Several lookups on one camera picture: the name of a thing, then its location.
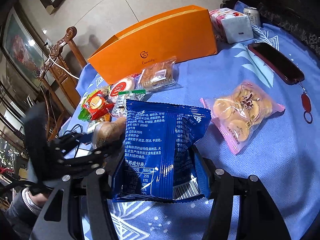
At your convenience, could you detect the red biscuit packet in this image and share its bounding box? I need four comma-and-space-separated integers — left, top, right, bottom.
82, 89, 114, 121

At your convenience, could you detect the round rice cake red label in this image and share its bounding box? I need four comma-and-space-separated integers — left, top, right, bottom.
108, 76, 136, 103

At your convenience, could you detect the blue snack bag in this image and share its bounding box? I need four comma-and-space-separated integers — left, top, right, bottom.
112, 100, 211, 203

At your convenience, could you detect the pink cracker bag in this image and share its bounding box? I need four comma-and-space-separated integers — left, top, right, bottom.
200, 80, 285, 154

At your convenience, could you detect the clear brown pastry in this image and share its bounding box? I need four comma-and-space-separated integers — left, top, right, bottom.
137, 57, 178, 92

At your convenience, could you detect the left hand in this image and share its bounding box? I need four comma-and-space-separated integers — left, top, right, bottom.
29, 193, 50, 207

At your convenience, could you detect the brown bread roll packet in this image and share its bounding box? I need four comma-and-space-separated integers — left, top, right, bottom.
92, 117, 126, 148

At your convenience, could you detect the green wrapped snack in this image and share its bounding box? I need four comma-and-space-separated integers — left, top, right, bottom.
78, 90, 101, 121

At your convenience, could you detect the green white small snack packet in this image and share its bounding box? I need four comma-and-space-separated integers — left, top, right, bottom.
111, 89, 146, 118

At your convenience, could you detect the carved wooden chair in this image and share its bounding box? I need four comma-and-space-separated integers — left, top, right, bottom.
39, 26, 87, 141

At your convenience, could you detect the blue patterned tablecloth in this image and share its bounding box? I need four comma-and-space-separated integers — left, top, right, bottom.
58, 0, 320, 240

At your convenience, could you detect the framed flower painting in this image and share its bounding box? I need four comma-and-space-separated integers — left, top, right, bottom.
2, 8, 47, 90

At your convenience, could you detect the dark smartphone with charm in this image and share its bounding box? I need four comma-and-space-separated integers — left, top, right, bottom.
248, 42, 313, 124

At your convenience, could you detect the orange cardboard box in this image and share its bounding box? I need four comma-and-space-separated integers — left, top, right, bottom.
88, 5, 217, 84

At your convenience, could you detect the floral tissue pack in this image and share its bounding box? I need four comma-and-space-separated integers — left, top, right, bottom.
209, 8, 253, 44

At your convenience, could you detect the white drink can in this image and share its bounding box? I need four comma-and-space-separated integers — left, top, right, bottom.
243, 7, 261, 27

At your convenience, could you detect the black cable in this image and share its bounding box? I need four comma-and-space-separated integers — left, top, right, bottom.
63, 123, 93, 156

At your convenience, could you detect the white cable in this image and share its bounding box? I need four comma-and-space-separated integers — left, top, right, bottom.
46, 45, 80, 81

